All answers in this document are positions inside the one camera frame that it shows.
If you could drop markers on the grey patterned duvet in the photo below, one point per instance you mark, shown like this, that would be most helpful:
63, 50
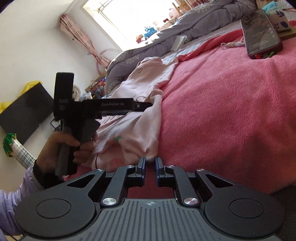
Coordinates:
197, 22

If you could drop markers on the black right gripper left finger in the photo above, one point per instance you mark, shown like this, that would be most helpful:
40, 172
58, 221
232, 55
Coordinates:
123, 179

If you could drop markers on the lilac bed sheet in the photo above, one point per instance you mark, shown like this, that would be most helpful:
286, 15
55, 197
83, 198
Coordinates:
192, 44

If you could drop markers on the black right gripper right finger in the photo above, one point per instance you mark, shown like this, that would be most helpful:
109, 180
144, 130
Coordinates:
177, 179

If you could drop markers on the white paper booklet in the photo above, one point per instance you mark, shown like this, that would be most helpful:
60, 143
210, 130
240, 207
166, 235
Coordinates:
179, 41

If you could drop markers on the blue plush toy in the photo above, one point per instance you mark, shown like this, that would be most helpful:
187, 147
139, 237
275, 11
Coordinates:
149, 31

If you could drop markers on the wooden easel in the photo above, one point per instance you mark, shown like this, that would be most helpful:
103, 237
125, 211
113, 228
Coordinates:
185, 4

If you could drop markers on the left pink floral curtain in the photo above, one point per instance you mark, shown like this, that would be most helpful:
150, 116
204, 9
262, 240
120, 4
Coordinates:
68, 26

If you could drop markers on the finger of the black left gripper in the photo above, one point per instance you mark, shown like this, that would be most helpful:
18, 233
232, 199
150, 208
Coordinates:
141, 106

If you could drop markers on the smartphone in dark red case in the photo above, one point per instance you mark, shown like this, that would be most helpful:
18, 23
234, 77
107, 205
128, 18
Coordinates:
260, 37

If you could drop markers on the white standing fan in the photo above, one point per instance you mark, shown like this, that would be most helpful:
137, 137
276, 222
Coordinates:
76, 93

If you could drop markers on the colourful toy box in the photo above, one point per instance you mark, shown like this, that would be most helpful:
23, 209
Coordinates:
97, 87

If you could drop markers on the yellow plastic bag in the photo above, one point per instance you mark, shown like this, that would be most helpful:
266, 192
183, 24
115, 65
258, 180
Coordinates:
28, 86

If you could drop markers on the black wall television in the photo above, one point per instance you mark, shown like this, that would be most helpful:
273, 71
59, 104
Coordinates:
27, 113

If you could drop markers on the patterned tissue box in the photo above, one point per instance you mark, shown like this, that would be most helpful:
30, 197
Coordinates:
275, 12

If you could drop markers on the pink terry towel blanket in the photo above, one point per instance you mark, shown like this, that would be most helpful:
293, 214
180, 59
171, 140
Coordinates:
213, 109

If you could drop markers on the lilac sleeve left forearm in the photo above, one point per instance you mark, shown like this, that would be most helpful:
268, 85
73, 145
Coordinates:
9, 202

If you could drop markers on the person's left hand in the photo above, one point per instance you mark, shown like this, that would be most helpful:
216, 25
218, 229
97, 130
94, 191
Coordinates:
49, 157

